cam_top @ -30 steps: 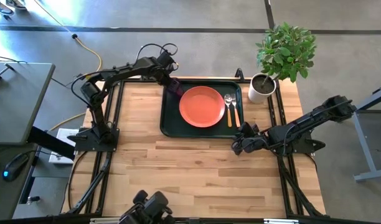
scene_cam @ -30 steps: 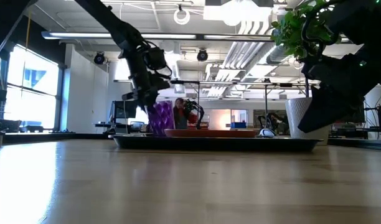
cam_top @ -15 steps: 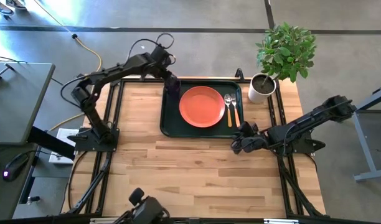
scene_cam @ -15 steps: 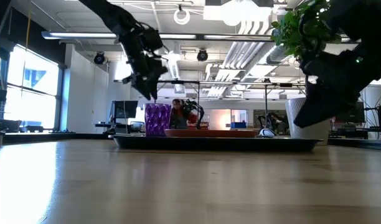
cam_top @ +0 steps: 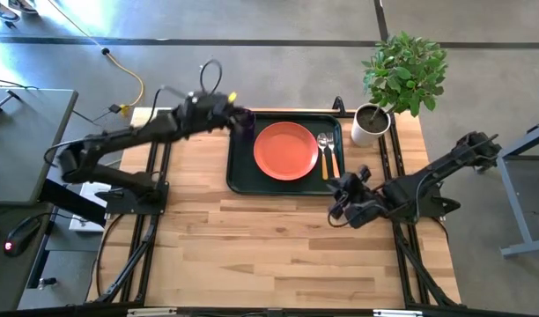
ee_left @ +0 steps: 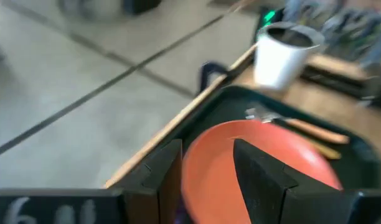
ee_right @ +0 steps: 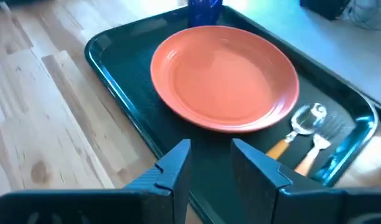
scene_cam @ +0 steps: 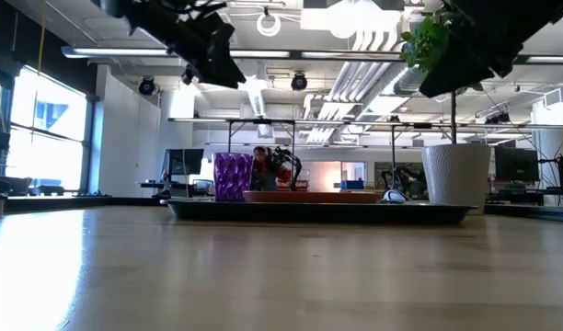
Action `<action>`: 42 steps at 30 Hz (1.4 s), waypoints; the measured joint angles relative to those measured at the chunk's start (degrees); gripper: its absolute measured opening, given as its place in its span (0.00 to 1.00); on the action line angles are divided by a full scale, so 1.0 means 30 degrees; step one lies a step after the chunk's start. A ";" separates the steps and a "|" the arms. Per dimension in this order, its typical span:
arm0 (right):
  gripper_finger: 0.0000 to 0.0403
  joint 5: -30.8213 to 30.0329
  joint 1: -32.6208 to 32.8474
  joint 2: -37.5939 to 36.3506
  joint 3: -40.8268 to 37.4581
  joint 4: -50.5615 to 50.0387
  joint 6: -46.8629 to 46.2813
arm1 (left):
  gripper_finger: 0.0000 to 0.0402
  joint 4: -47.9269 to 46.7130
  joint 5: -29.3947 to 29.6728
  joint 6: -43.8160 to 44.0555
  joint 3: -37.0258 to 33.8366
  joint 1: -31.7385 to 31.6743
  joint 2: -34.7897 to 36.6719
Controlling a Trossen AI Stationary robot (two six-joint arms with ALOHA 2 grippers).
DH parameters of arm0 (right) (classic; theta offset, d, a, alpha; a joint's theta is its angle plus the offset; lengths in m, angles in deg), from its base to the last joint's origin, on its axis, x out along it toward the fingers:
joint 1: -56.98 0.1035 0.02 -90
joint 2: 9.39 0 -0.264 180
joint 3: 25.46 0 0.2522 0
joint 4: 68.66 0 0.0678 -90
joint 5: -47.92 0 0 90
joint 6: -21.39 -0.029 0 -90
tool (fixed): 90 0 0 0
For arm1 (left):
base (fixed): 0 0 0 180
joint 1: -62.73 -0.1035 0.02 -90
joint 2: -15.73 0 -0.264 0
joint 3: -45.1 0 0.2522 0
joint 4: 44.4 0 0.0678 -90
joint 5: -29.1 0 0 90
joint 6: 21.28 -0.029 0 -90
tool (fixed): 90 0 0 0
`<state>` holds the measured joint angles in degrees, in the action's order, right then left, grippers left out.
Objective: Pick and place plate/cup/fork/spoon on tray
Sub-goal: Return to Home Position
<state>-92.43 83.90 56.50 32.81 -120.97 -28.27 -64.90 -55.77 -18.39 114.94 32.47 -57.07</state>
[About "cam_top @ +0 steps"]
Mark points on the small black power adapter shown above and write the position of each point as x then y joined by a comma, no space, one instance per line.
115,108

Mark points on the grey desk top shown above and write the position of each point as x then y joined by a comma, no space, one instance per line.
23,145

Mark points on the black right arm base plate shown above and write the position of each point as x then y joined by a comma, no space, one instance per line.
443,207

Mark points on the white cylindrical plant pot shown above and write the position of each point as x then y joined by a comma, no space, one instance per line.
362,134

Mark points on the green leafy plant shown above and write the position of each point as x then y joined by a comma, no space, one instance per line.
403,75

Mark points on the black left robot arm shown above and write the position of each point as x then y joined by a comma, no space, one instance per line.
120,141

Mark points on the person's shoe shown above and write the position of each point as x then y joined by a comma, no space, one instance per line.
5,13
23,5

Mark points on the black clamp on table edge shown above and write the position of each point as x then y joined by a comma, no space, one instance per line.
338,105

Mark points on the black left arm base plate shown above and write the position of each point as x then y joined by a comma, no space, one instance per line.
124,200

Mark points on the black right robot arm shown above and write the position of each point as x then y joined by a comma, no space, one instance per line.
445,165

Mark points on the silver metal bracket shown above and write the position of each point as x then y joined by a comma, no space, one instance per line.
397,313
151,312

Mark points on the purple translucent cup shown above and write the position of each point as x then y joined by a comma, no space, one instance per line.
247,128

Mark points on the black computer mouse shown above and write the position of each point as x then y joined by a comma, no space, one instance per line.
19,235

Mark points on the dark green plastic tray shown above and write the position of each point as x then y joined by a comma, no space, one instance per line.
247,176

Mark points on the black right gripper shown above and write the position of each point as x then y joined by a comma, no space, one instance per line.
357,198

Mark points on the black left aluminium frame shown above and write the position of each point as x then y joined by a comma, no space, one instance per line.
142,246

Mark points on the orange round plate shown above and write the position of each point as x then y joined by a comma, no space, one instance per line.
285,151

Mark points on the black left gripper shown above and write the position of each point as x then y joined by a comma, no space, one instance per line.
205,110

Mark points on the white paper booklet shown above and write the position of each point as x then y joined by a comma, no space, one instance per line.
90,220

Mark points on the black aluminium frame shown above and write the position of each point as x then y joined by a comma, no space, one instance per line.
410,255
142,246

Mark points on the black right aluminium frame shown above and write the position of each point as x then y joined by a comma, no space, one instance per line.
410,255

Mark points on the grey metal table frame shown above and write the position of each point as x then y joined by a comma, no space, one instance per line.
522,193

